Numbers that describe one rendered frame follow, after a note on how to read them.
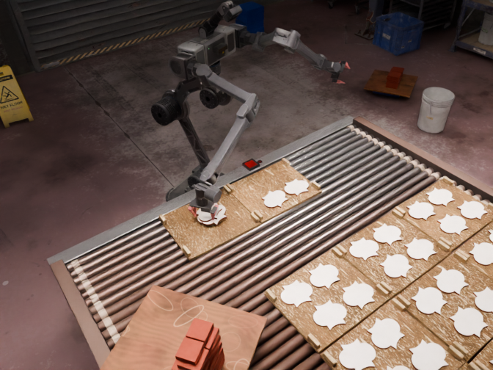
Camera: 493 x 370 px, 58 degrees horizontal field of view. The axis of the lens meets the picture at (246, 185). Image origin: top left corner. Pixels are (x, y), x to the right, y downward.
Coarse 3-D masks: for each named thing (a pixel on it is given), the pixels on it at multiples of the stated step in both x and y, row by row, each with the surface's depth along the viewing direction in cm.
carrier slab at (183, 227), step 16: (224, 192) 244; (240, 208) 234; (176, 224) 227; (192, 224) 226; (224, 224) 225; (240, 224) 225; (256, 224) 225; (176, 240) 218; (192, 240) 218; (208, 240) 217; (224, 240) 217; (192, 256) 210
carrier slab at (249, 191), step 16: (256, 176) 254; (272, 176) 253; (288, 176) 253; (240, 192) 244; (256, 192) 243; (304, 192) 241; (320, 192) 242; (256, 208) 233; (272, 208) 233; (288, 208) 233
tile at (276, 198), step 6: (270, 192) 241; (276, 192) 241; (282, 192) 240; (264, 198) 237; (270, 198) 237; (276, 198) 237; (282, 198) 237; (264, 204) 235; (270, 204) 234; (276, 204) 233
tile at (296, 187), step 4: (296, 180) 248; (288, 184) 245; (292, 184) 245; (296, 184) 245; (300, 184) 245; (304, 184) 245; (288, 188) 243; (292, 188) 243; (296, 188) 243; (300, 188) 243; (304, 188) 242; (288, 192) 240; (292, 192) 240; (296, 192) 240; (300, 192) 240; (296, 196) 239
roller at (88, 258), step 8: (344, 128) 291; (352, 128) 291; (336, 136) 285; (320, 144) 279; (296, 152) 273; (304, 152) 274; (280, 160) 267; (288, 160) 268; (264, 168) 262; (152, 224) 230; (160, 224) 231; (136, 232) 226; (144, 232) 227; (120, 240) 222; (128, 240) 223; (104, 248) 218; (112, 248) 220; (88, 256) 215; (96, 256) 216; (72, 264) 211; (80, 264) 213
